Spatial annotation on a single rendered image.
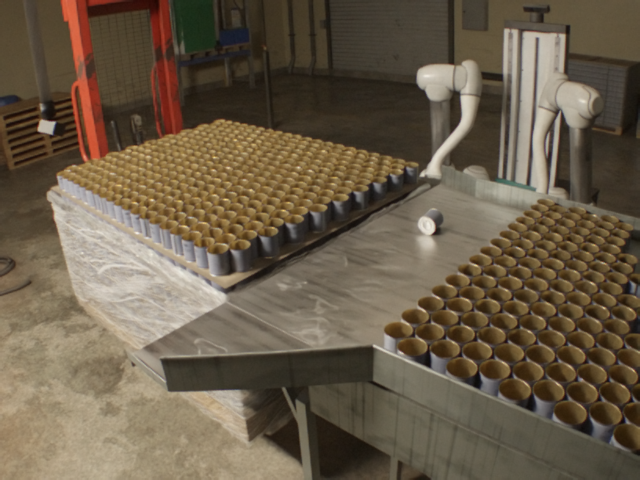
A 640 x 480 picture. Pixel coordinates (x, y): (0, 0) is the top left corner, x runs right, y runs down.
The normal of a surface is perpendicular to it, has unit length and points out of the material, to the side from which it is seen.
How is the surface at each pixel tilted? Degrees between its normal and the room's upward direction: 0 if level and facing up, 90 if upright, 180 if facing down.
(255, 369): 90
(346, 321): 0
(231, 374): 90
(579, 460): 90
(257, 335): 0
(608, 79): 90
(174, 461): 0
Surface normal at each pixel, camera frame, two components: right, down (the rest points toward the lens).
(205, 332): -0.06, -0.89
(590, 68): -0.65, 0.36
